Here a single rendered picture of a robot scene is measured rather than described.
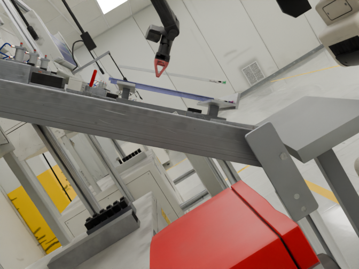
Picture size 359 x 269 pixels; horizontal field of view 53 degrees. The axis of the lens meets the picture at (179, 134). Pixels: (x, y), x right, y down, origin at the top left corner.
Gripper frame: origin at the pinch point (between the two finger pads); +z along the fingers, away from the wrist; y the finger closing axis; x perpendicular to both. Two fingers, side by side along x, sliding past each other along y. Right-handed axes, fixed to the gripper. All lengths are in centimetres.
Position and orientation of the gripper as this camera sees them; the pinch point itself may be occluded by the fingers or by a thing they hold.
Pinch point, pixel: (157, 75)
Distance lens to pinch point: 169.9
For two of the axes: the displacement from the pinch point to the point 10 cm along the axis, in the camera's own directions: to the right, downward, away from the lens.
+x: 9.6, 2.4, 1.1
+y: 1.2, -0.4, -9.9
